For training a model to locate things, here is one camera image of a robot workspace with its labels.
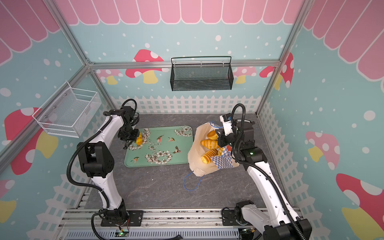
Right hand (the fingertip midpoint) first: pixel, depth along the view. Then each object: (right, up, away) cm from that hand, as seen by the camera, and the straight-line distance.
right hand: (216, 129), depth 73 cm
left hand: (-50, -8, +17) cm, 53 cm away
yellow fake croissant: (0, -3, +18) cm, 18 cm away
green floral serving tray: (-33, -11, +29) cm, 46 cm away
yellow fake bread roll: (-48, -8, +26) cm, 56 cm away
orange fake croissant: (-1, -9, +18) cm, 21 cm away
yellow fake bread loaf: (-4, -17, +14) cm, 22 cm away
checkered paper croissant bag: (+5, -16, +7) cm, 18 cm away
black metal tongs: (-49, -8, +12) cm, 51 cm away
